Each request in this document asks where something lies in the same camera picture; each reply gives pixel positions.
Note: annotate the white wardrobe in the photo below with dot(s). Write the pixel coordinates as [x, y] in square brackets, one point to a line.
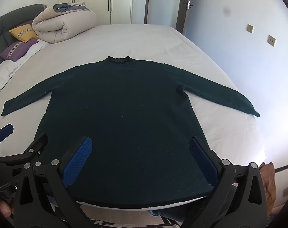
[98, 0]

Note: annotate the beige wall socket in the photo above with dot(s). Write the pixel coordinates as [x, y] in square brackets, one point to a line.
[271, 40]
[286, 191]
[250, 28]

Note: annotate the white bed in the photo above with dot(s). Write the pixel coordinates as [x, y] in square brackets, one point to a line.
[146, 42]

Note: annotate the brown bag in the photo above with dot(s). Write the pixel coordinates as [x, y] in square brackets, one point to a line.
[268, 180]

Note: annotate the person's left hand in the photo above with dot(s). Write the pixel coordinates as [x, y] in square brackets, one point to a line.
[4, 208]

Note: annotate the brown door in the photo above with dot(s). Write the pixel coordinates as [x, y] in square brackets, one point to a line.
[182, 19]

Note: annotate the grey padded headboard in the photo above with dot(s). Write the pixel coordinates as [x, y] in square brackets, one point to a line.
[1, 28]

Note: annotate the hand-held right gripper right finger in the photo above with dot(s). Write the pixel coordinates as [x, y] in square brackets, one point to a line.
[203, 162]

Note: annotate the dark green sweater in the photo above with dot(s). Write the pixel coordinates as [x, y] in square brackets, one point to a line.
[122, 111]

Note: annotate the purple patterned pillow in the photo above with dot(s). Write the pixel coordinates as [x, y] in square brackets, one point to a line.
[15, 49]

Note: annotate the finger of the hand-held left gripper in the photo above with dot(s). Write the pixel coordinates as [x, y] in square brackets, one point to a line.
[4, 131]
[38, 144]

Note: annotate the folded beige duvet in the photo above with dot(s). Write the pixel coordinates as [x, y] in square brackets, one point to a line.
[67, 26]

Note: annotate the yellow patterned pillow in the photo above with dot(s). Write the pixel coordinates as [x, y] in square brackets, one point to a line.
[22, 32]

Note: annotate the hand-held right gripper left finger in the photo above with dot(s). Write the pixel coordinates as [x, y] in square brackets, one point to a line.
[79, 158]

